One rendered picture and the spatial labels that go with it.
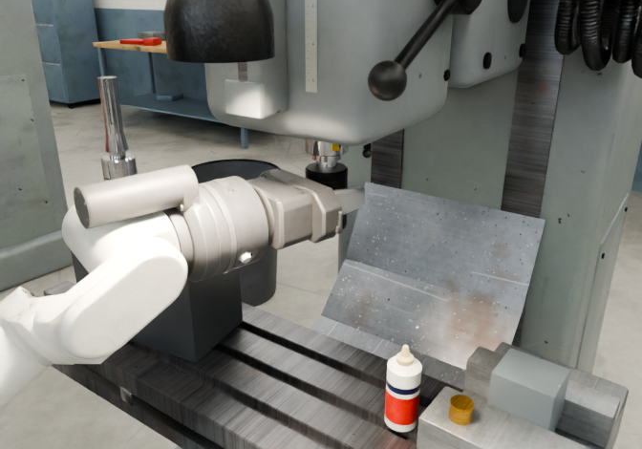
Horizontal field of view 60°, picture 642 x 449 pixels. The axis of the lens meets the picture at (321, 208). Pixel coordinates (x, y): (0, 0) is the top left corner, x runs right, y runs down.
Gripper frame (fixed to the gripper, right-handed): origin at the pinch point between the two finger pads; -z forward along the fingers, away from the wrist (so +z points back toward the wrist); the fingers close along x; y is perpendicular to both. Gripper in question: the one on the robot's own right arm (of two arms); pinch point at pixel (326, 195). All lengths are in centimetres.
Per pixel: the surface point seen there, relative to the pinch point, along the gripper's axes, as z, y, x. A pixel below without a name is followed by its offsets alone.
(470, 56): -12.9, -14.8, -8.1
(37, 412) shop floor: 11, 123, 147
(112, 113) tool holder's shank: 10.6, -5.2, 33.0
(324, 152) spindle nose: 1.8, -5.6, -1.6
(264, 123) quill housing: 8.7, -9.5, -0.9
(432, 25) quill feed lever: 0.5, -18.7, -13.5
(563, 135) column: -40.0, -1.8, -6.4
